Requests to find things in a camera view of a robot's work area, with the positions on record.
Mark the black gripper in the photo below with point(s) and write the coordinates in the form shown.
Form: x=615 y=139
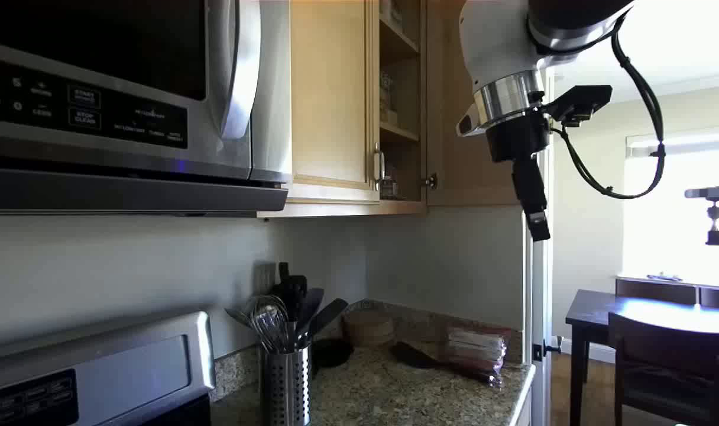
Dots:
x=515 y=140

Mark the wooden cabinet door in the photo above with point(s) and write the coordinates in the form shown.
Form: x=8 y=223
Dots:
x=463 y=170

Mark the jars on cabinet shelf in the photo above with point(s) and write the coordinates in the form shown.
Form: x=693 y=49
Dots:
x=389 y=110

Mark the dark rear dining chair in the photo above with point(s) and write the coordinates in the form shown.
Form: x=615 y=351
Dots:
x=655 y=290

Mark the dark dining chair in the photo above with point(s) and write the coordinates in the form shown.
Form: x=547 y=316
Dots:
x=655 y=290
x=668 y=372

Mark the dark wooden dining table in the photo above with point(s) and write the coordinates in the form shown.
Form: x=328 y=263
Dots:
x=587 y=321

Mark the bag of paper plates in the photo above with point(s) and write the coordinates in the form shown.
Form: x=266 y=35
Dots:
x=475 y=354

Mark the round woven basket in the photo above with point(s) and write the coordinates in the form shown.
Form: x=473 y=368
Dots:
x=370 y=327

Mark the dark front dining chair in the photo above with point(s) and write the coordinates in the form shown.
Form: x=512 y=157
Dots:
x=668 y=372

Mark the black spatula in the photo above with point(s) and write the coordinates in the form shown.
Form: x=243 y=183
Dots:
x=325 y=319

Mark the black kitchen spoon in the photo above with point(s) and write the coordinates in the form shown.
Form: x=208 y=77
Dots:
x=292 y=290

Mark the perforated metal utensil holder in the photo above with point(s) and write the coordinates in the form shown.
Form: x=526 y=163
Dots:
x=286 y=389

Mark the stainless steel microwave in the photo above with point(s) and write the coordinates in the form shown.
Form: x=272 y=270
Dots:
x=155 y=108

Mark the stainless steel stove panel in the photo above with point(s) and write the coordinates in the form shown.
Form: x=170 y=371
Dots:
x=147 y=376

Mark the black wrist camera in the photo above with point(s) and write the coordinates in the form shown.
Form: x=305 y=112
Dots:
x=580 y=103

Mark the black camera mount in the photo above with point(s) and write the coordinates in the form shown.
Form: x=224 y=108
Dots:
x=712 y=211

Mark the wooden wall cabinet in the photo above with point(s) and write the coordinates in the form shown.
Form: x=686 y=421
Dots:
x=334 y=112

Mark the metal wire whisk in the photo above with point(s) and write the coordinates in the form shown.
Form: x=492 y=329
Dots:
x=267 y=321

